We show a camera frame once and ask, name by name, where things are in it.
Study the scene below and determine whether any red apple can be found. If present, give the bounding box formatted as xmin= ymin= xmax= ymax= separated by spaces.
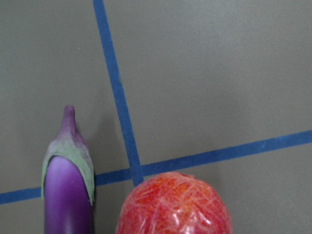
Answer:
xmin=116 ymin=172 xmax=234 ymax=234

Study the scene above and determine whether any purple eggplant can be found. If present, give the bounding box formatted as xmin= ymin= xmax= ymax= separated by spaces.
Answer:
xmin=41 ymin=105 xmax=95 ymax=234

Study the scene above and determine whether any brown paper table mat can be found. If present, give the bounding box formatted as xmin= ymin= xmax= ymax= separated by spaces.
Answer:
xmin=0 ymin=0 xmax=312 ymax=234

